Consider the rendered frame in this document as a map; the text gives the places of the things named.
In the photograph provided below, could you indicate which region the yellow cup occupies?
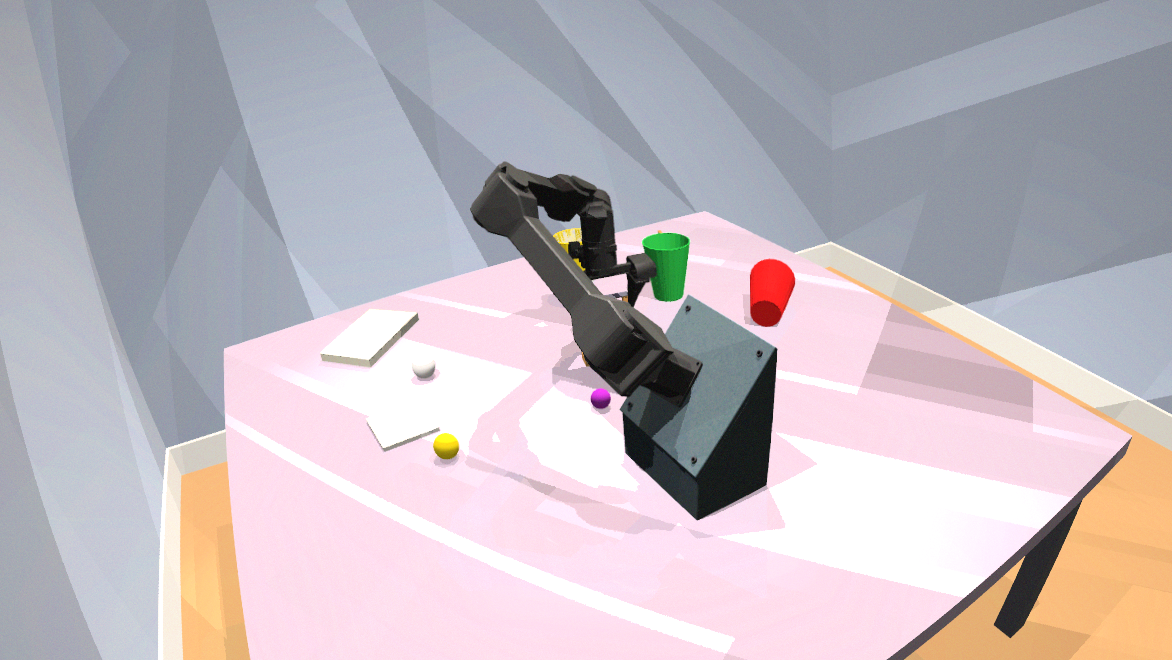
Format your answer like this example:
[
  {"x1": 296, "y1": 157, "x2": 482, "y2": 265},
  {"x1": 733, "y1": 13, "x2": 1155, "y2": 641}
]
[{"x1": 553, "y1": 227, "x2": 585, "y2": 270}]

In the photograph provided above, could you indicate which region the beige flat block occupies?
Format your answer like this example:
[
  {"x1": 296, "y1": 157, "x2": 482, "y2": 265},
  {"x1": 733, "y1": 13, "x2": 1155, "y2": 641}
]
[{"x1": 320, "y1": 309, "x2": 420, "y2": 368}]

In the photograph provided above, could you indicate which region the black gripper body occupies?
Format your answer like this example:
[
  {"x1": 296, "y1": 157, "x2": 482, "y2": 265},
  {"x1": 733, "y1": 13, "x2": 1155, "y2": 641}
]
[{"x1": 582, "y1": 236, "x2": 657, "y2": 280}]

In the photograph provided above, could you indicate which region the red cone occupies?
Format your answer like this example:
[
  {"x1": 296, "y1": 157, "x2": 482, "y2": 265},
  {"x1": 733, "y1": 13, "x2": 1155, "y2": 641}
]
[{"x1": 750, "y1": 259, "x2": 795, "y2": 327}]

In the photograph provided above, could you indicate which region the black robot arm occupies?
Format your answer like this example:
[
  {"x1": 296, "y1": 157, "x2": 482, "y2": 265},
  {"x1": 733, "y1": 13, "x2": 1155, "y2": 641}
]
[{"x1": 470, "y1": 161, "x2": 703, "y2": 408}]

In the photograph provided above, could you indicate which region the green cup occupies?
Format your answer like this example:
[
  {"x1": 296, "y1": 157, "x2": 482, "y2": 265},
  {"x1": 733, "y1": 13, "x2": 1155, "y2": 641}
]
[{"x1": 642, "y1": 233, "x2": 690, "y2": 302}]

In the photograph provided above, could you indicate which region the white flat square panel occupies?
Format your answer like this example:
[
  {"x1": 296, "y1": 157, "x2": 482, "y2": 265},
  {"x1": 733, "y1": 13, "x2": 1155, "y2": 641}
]
[{"x1": 366, "y1": 399, "x2": 440, "y2": 453}]

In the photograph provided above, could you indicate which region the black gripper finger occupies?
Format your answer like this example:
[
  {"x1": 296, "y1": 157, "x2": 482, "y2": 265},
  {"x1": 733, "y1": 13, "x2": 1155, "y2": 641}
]
[{"x1": 626, "y1": 273, "x2": 650, "y2": 307}]

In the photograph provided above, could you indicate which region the magenta ball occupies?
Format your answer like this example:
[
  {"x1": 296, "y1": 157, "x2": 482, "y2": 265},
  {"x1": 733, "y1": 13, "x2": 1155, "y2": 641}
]
[{"x1": 591, "y1": 389, "x2": 611, "y2": 409}]

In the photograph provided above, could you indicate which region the yellow ball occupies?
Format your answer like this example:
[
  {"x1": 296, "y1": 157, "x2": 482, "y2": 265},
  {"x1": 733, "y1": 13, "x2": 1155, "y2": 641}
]
[{"x1": 432, "y1": 433, "x2": 459, "y2": 460}]

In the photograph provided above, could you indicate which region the white ball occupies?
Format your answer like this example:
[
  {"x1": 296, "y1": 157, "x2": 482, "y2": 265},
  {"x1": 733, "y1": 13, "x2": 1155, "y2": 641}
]
[{"x1": 413, "y1": 354, "x2": 436, "y2": 377}]

